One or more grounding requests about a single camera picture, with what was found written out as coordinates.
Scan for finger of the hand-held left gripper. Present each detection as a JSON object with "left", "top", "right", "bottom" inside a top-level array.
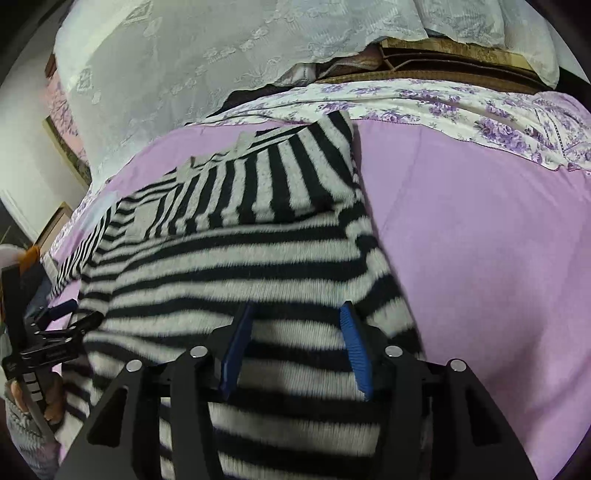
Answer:
[
  {"left": 34, "top": 311, "right": 105, "bottom": 344},
  {"left": 34, "top": 299, "right": 78, "bottom": 326}
]

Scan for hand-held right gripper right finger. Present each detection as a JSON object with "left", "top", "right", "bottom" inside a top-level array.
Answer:
[{"left": 339, "top": 300, "right": 539, "bottom": 480}]

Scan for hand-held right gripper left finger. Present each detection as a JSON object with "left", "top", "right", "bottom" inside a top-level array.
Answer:
[{"left": 55, "top": 302, "right": 257, "bottom": 480}]

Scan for black white striped sweater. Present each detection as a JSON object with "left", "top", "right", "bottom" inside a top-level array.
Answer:
[{"left": 48, "top": 108, "right": 428, "bottom": 480}]

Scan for person's left hand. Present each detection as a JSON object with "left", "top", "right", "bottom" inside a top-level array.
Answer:
[{"left": 4, "top": 371, "right": 65, "bottom": 426}]

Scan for window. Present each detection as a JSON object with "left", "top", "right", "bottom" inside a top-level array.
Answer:
[{"left": 0, "top": 187, "right": 38, "bottom": 245}]

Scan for purple bed sheet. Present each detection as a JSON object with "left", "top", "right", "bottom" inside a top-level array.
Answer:
[{"left": 46, "top": 117, "right": 591, "bottom": 480}]

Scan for dark gold patterned cloth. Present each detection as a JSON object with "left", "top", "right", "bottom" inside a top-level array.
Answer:
[{"left": 43, "top": 115, "right": 92, "bottom": 188}]

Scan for pink floral cloth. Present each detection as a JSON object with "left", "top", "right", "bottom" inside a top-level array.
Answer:
[{"left": 45, "top": 69, "right": 88, "bottom": 160}]

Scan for purple floral blanket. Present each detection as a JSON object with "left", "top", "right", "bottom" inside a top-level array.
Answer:
[{"left": 69, "top": 76, "right": 591, "bottom": 222}]

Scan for white lace cloth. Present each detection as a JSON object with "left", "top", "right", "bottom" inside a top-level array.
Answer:
[{"left": 54, "top": 0, "right": 430, "bottom": 195}]

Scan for white satin cloth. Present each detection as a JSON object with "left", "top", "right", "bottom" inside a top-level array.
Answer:
[{"left": 277, "top": 64, "right": 319, "bottom": 88}]

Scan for stack of brown folded blankets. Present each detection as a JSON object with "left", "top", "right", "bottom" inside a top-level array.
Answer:
[{"left": 316, "top": 37, "right": 552, "bottom": 92}]

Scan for white lace pillow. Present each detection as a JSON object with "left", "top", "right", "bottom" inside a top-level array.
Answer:
[{"left": 413, "top": 0, "right": 560, "bottom": 89}]

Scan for wooden frame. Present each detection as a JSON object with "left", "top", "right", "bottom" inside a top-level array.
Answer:
[{"left": 33, "top": 200, "right": 74, "bottom": 252}]

